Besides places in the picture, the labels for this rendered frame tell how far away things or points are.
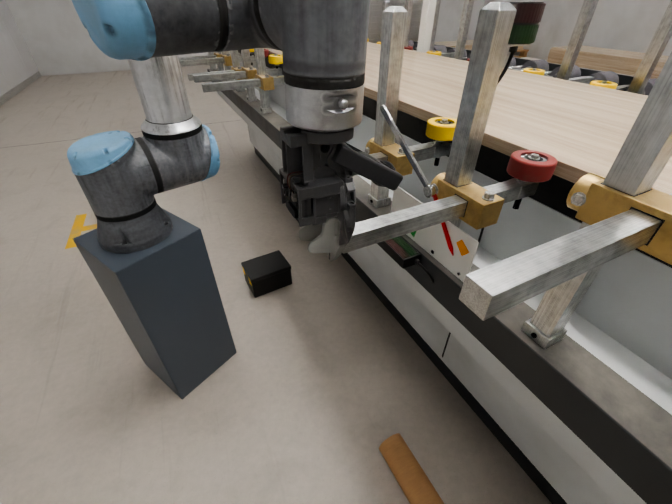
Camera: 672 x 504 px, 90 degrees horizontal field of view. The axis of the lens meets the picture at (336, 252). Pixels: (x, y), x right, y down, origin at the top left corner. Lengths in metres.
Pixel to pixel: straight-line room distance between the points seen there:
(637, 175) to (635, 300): 0.35
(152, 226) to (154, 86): 0.35
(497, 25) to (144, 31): 0.45
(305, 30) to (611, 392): 0.61
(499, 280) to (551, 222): 0.53
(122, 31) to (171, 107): 0.58
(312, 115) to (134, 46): 0.18
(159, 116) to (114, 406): 1.01
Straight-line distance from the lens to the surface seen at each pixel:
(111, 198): 1.00
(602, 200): 0.52
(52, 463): 1.51
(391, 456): 1.17
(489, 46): 0.61
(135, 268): 1.02
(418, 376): 1.40
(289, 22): 0.39
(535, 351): 0.64
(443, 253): 0.73
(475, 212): 0.64
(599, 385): 0.65
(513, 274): 0.33
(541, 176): 0.74
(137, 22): 0.42
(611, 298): 0.83
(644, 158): 0.50
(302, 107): 0.39
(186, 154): 1.01
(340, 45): 0.38
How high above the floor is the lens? 1.15
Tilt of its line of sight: 37 degrees down
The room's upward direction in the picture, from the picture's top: straight up
